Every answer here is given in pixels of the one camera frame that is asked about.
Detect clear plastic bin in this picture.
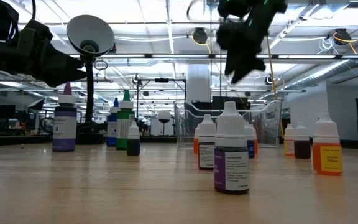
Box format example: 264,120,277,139
173,99,283,149

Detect orange bottle with yellow label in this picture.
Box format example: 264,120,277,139
312,112,344,177

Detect small orange food coloring bottle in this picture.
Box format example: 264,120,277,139
193,123,200,155

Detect small maroon food coloring bottle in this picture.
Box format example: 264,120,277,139
293,122,312,160

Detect large violet food coloring bottle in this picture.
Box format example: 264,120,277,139
52,82,78,152

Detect black computer monitor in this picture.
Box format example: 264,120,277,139
0,104,16,121
211,95,250,110

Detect large blue food coloring bottle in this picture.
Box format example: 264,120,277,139
106,97,121,147

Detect black metal frame stand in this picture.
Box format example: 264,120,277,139
136,77,187,121

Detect small yellow food coloring bottle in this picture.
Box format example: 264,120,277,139
283,123,296,157

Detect small dark green coloring bottle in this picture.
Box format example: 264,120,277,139
126,121,141,157

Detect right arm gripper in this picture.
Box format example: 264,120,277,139
224,19,269,84

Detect black desk lamp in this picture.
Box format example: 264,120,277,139
66,14,116,146

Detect small purple food coloring bottle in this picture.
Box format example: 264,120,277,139
213,101,250,195

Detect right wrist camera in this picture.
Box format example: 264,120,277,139
215,19,249,51

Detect small blue food coloring bottle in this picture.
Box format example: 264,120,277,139
244,121,256,159

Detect large green food coloring bottle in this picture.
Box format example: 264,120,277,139
116,89,135,151

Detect yellow hanging cable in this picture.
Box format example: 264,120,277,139
265,37,285,139

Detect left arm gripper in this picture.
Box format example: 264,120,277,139
9,19,87,88

